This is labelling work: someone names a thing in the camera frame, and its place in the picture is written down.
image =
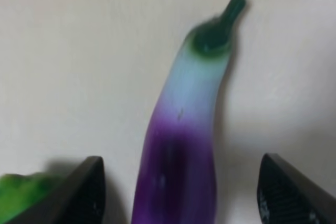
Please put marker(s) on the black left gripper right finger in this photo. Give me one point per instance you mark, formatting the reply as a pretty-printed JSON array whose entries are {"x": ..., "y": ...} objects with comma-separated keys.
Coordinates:
[{"x": 285, "y": 195}]

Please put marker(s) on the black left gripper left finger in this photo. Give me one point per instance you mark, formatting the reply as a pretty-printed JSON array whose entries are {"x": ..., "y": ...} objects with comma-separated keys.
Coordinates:
[{"x": 79, "y": 198}]

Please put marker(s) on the purple toy eggplant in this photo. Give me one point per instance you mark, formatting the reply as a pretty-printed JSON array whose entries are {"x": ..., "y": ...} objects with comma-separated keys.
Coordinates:
[{"x": 177, "y": 181}]

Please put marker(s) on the green toy lime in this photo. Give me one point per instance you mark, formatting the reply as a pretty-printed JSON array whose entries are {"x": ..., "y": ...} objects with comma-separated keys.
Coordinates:
[{"x": 19, "y": 192}]

